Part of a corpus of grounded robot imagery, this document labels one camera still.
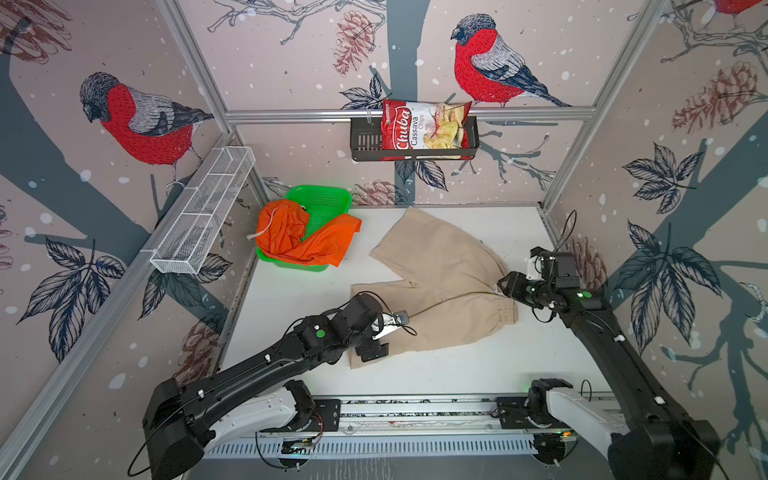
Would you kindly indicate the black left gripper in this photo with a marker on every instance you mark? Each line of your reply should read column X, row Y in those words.
column 374, row 349

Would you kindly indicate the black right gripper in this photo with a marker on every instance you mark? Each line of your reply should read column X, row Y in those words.
column 511, row 285

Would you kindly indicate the beige shorts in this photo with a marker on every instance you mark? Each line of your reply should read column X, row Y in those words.
column 447, row 286

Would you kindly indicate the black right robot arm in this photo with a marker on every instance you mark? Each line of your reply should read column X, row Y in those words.
column 653, row 437

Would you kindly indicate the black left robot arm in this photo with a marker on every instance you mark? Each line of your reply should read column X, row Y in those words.
column 179, row 419

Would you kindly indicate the orange shorts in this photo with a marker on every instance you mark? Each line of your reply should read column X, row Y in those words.
column 282, row 235

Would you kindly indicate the green plastic basket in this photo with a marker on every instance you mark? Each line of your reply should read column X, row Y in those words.
column 323, row 204

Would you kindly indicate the red cassava chips bag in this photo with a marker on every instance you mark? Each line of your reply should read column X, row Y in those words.
column 410, row 126

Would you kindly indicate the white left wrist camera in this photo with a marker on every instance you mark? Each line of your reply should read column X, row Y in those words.
column 388, row 323

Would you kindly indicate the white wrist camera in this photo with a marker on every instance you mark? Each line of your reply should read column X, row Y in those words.
column 551, row 266
column 388, row 323

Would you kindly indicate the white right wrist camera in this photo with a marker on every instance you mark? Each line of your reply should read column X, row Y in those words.
column 551, row 266

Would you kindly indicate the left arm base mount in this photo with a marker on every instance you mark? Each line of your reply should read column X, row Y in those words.
column 305, row 413

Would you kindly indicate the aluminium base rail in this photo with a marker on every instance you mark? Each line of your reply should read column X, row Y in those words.
column 393, row 426

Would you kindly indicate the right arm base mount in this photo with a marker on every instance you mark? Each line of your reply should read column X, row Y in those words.
column 530, row 410

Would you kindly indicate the white wire mesh shelf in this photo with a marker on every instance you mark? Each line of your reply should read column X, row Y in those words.
column 190, row 239

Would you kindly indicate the black wall basket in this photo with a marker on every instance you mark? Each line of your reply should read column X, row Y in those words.
column 366, row 144

